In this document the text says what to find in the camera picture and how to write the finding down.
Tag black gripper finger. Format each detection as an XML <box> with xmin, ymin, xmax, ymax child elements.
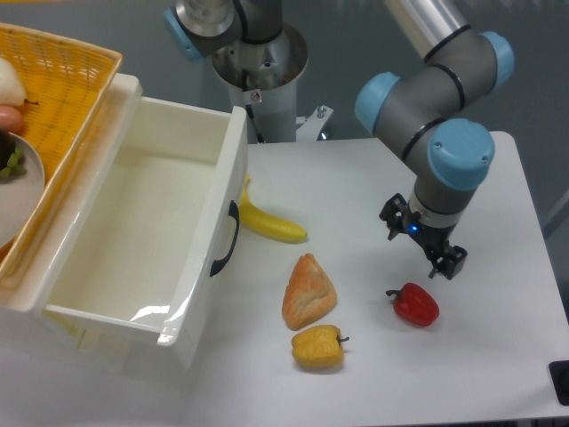
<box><xmin>425</xmin><ymin>245</ymin><xmax>468</xmax><ymax>280</ymax></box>
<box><xmin>379</xmin><ymin>193</ymin><xmax>406</xmax><ymax>241</ymax></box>

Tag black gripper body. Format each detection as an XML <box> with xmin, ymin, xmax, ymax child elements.
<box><xmin>403</xmin><ymin>195</ymin><xmax>458</xmax><ymax>254</ymax></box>

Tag red bell pepper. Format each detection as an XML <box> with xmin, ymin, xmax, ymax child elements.
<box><xmin>386</xmin><ymin>283</ymin><xmax>440</xmax><ymax>327</ymax></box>

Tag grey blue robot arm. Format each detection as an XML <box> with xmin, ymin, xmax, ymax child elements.
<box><xmin>164</xmin><ymin>1</ymin><xmax>515</xmax><ymax>278</ymax></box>

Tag yellow bell pepper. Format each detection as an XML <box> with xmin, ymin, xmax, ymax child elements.
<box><xmin>291</xmin><ymin>325</ymin><xmax>349</xmax><ymax>368</ymax></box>

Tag orange pastry bread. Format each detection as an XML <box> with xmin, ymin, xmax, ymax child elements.
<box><xmin>282</xmin><ymin>254</ymin><xmax>338</xmax><ymax>331</ymax></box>

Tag yellow banana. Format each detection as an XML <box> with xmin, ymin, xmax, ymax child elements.
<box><xmin>239</xmin><ymin>174</ymin><xmax>308</xmax><ymax>244</ymax></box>

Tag black corner object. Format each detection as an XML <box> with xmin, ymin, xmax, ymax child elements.
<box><xmin>549</xmin><ymin>360</ymin><xmax>569</xmax><ymax>407</ymax></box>

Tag white plastic drawer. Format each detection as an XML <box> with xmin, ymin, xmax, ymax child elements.
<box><xmin>47</xmin><ymin>97</ymin><xmax>247</xmax><ymax>368</ymax></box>

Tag yellow woven basket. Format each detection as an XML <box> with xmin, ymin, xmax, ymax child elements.
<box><xmin>1</xmin><ymin>23</ymin><xmax>123</xmax><ymax>288</ymax></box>

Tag white plate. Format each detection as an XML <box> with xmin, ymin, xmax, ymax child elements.
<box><xmin>1</xmin><ymin>135</ymin><xmax>45</xmax><ymax>248</ymax></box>

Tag green grapes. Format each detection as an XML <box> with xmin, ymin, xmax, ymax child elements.
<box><xmin>0</xmin><ymin>147</ymin><xmax>26</xmax><ymax>179</ymax></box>

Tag white drawer cabinet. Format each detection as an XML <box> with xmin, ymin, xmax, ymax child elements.
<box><xmin>1</xmin><ymin>74</ymin><xmax>142</xmax><ymax>372</ymax></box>

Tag pink sausage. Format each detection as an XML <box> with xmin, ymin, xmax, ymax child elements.
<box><xmin>0</xmin><ymin>106</ymin><xmax>24</xmax><ymax>133</ymax></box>

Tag white mounting bracket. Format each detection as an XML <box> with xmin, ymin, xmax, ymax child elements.
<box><xmin>296</xmin><ymin>105</ymin><xmax>334</xmax><ymax>142</ymax></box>

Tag black drawer handle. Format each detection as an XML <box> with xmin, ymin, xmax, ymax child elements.
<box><xmin>209</xmin><ymin>199</ymin><xmax>241</xmax><ymax>278</ymax></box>

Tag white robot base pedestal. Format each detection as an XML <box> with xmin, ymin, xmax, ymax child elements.
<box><xmin>212</xmin><ymin>23</ymin><xmax>308</xmax><ymax>143</ymax></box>

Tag black cable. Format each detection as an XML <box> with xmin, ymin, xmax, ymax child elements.
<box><xmin>241</xmin><ymin>69</ymin><xmax>268</xmax><ymax>144</ymax></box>

